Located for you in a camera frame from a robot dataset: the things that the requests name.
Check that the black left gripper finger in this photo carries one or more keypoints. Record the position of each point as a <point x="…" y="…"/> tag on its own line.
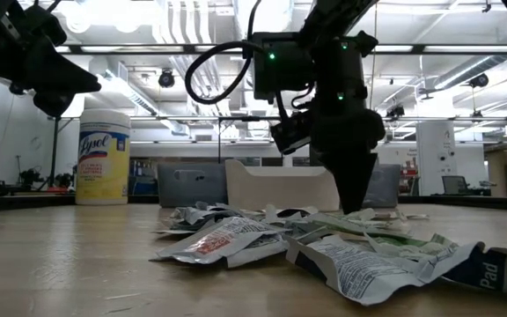
<point x="60" y="72"/>
<point x="55" y="105"/>

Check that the background black robot arms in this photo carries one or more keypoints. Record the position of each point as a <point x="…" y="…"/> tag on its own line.
<point x="31" y="176"/>

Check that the navy Pad packet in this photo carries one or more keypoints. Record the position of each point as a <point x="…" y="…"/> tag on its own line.
<point x="491" y="275"/>

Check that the large white ceiling duct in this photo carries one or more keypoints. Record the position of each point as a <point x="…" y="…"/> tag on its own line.
<point x="491" y="53"/>

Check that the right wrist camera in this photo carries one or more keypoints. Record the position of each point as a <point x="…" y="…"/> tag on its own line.
<point x="291" y="132"/>

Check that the dark office chair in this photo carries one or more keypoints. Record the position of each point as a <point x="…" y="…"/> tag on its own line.
<point x="453" y="185"/>

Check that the black ceiling spotlight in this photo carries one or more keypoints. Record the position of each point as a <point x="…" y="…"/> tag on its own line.
<point x="16" y="90"/>
<point x="166" y="79"/>
<point x="479" y="81"/>

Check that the white pillar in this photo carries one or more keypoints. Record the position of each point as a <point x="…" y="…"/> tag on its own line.
<point x="434" y="158"/>

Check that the white rectangular ceiling duct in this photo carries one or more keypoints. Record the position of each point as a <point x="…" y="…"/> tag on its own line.
<point x="139" y="101"/>

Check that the blue storage shelf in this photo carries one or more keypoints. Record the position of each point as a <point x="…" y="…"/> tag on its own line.
<point x="141" y="180"/>

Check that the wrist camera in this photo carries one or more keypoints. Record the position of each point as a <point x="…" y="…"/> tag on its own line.
<point x="44" y="24"/>
<point x="291" y="132"/>

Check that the black light stand pole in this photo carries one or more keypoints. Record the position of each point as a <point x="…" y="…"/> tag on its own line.
<point x="55" y="154"/>

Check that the yellow Lysol wipes canister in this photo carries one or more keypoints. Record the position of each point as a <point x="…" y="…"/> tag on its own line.
<point x="104" y="167"/>

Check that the translucent grey plastic bin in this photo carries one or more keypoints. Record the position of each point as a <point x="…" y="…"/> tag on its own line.
<point x="387" y="185"/>
<point x="183" y="185"/>

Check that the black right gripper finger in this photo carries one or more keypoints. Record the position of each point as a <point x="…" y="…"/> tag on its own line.
<point x="352" y="185"/>

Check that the black overhead rig beam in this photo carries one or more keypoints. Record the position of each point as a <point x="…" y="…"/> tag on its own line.
<point x="148" y="48"/>

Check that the crumpled grey-white packet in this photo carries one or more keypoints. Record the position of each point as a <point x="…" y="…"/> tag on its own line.
<point x="196" y="216"/>

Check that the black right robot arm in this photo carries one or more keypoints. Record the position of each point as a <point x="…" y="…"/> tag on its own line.
<point x="337" y="66"/>

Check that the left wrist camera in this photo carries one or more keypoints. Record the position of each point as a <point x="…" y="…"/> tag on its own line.
<point x="44" y="24"/>

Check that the white text-printed packet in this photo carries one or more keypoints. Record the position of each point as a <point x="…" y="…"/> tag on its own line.
<point x="293" y="212"/>
<point x="258" y="256"/>

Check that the white plastic bin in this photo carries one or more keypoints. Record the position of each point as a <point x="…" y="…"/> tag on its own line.
<point x="271" y="187"/>

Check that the white light panel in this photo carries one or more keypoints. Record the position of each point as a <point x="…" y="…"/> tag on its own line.
<point x="79" y="108"/>

